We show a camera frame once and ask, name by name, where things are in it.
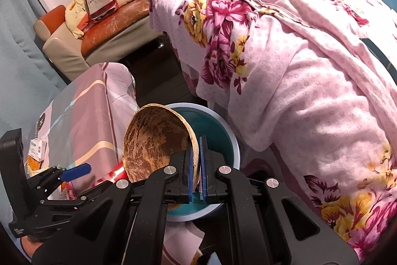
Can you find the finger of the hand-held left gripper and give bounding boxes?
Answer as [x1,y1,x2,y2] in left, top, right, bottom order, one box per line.
[43,187,94,210]
[27,163,93,191]

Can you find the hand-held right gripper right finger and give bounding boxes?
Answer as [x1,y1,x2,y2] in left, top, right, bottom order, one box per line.
[200,135,360,265]

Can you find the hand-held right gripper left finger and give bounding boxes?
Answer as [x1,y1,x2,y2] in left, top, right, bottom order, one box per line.
[33,142,194,265]

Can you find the orange and cream snack packet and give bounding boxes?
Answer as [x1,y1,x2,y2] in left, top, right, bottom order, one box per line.
[26,156,44,173]

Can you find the long white cardboard box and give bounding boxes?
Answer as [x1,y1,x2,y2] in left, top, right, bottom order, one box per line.
[28,139,48,164]

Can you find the teal trash bin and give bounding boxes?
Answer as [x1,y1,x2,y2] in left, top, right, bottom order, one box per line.
[164,102,241,222]

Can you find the tan coconut shell bowl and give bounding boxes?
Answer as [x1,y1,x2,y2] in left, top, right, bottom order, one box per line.
[122,104,200,191]

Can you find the pink red snack wrapper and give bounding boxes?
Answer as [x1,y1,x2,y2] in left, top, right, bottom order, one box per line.
[64,180,77,201]

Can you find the paper with round black emblem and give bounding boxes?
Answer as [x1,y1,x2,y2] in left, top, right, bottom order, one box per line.
[35,111,47,133]

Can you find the pink plaid tablecloth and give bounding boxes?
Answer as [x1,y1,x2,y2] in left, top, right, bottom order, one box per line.
[19,63,205,265]

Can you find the blue grey curtain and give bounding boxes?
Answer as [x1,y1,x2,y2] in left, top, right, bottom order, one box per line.
[0,0,70,135]

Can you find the beige and brown armchair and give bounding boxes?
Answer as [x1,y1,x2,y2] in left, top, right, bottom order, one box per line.
[33,0,162,81]

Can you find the pink floral blanket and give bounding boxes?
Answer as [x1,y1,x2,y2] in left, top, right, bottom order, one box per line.
[149,0,397,265]

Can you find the cream cushion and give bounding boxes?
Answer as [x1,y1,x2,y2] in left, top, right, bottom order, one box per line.
[65,0,94,39]

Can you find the red bottle-shaped cushion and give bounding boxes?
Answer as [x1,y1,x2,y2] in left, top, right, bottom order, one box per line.
[84,0,119,24]

